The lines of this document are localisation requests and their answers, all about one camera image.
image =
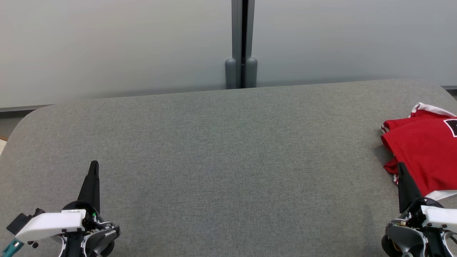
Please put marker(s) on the red shorts white trim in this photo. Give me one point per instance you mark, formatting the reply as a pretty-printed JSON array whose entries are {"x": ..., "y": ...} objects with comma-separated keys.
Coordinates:
[{"x": 433, "y": 110}]

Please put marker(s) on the grey partition post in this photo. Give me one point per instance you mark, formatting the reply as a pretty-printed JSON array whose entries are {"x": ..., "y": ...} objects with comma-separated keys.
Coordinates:
[{"x": 241, "y": 39}]

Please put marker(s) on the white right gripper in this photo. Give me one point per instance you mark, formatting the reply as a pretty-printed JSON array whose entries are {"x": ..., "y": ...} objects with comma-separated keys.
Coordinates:
[{"x": 439, "y": 216}]

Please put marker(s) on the red jersey white sleeves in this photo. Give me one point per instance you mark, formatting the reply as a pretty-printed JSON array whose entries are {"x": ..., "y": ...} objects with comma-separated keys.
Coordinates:
[{"x": 425, "y": 153}]

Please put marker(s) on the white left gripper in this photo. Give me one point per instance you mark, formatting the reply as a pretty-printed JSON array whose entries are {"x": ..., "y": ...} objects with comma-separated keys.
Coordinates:
[{"x": 50, "y": 223}]

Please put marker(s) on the cream perforated laundry basket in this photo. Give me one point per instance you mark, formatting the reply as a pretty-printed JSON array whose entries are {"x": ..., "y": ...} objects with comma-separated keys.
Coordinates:
[{"x": 2, "y": 146}]

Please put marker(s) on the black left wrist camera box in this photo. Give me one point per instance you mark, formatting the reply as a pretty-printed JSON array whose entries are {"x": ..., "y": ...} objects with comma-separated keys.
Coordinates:
[{"x": 16, "y": 223}]

